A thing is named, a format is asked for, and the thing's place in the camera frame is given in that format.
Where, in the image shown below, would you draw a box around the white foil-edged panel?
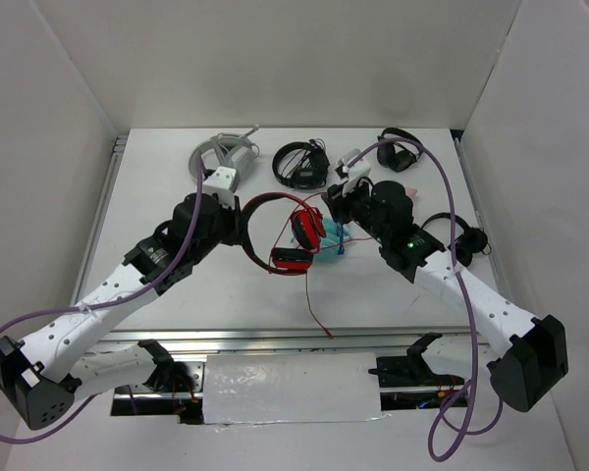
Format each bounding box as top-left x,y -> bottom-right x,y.
202,352 -> 383,425

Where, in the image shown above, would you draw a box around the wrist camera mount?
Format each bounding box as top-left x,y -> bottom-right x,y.
335,148 -> 371,196
203,166 -> 240,194

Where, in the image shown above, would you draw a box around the black thin-band headphones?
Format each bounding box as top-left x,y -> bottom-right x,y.
422,212 -> 491,268

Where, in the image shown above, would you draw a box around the aluminium rail frame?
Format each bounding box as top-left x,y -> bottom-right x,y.
68,128 -> 527,354

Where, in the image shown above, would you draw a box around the white grey headphones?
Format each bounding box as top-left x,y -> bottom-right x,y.
187,125 -> 260,190

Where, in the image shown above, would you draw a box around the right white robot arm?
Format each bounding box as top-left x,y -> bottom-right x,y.
323,181 -> 568,412

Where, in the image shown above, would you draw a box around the pink blue cat-ear headphones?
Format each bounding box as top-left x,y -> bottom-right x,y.
404,186 -> 417,199

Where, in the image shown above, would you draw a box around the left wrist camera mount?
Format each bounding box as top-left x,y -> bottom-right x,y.
203,166 -> 240,194

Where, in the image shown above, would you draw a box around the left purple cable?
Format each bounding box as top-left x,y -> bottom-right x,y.
0,156 -> 212,446

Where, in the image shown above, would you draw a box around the black folded headphones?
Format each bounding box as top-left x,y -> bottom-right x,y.
377,128 -> 422,173

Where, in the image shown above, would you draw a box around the teal white headphones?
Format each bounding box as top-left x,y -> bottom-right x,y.
290,214 -> 352,264

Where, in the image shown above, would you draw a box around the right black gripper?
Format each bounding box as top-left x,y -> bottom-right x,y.
321,175 -> 389,243

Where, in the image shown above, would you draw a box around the red black headphones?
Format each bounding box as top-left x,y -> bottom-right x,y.
241,191 -> 327,277

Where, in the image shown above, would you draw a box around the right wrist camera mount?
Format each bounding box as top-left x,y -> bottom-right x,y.
335,148 -> 371,196

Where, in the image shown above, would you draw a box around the black wired headphones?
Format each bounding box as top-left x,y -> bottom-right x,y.
272,139 -> 330,190

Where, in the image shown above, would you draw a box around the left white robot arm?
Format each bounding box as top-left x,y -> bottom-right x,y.
0,193 -> 241,431

